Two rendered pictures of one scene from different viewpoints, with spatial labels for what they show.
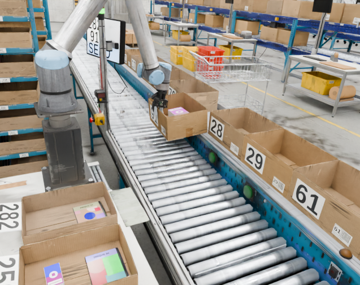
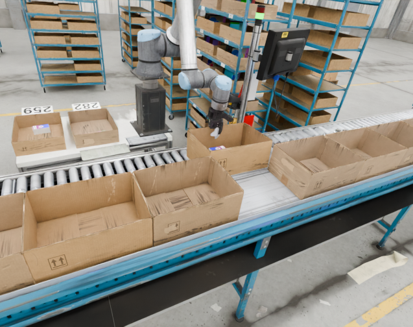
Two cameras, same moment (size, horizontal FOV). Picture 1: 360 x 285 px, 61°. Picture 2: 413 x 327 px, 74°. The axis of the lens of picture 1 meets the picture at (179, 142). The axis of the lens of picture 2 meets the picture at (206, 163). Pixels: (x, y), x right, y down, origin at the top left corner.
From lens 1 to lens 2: 221 cm
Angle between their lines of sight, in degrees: 72
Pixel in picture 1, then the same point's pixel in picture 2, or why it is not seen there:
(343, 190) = (4, 287)
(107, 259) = not seen: hidden behind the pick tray
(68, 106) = (140, 71)
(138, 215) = (91, 156)
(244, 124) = (236, 213)
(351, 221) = not seen: outside the picture
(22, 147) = not seen: hidden behind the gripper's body
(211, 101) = (297, 179)
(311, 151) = (84, 243)
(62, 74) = (141, 47)
